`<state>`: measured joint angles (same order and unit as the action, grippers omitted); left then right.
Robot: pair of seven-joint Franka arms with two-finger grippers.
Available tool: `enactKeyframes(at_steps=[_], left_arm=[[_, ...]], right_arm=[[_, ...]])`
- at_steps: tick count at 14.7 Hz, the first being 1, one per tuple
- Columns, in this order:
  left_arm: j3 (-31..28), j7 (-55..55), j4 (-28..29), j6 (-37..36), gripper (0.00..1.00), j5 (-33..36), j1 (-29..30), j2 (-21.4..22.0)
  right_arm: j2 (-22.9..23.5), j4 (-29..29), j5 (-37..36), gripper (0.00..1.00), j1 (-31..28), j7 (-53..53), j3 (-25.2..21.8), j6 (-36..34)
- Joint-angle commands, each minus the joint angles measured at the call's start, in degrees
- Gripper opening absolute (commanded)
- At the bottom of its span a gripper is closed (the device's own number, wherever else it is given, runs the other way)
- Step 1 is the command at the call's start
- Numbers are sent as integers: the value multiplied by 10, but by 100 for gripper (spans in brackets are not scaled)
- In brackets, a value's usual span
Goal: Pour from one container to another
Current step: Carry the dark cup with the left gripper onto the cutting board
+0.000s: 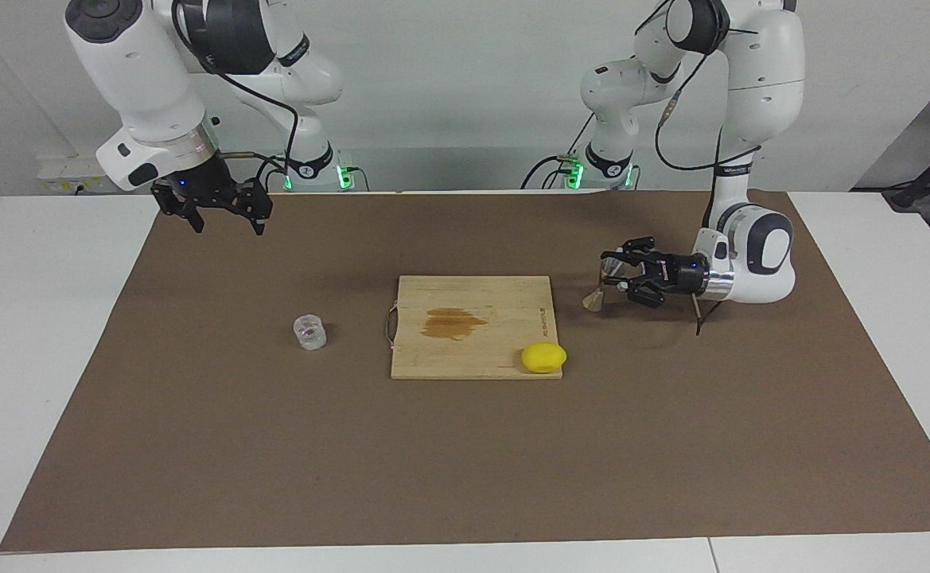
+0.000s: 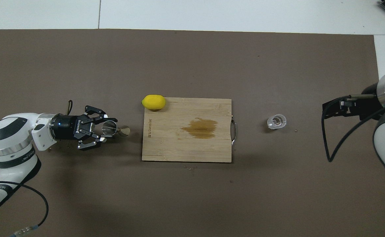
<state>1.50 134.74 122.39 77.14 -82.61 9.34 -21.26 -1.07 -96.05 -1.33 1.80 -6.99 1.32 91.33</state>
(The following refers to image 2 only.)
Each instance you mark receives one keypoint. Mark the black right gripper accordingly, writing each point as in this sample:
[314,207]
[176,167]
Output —
[371,108]

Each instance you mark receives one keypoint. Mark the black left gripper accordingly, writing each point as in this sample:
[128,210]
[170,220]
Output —
[65,126]

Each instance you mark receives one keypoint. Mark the metal double jigger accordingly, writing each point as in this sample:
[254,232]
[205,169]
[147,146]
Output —
[113,129]

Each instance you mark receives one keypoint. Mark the small clear glass cup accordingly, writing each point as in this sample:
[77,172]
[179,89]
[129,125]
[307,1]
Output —
[276,121]

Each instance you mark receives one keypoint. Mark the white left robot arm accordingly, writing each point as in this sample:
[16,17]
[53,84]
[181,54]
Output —
[11,131]

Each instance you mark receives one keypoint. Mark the yellow lemon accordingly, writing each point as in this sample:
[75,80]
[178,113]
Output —
[153,102]

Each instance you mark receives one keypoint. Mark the bamboo cutting board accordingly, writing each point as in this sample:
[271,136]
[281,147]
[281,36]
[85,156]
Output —
[179,148]

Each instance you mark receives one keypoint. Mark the brown table mat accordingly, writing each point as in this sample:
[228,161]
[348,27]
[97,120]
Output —
[192,204]

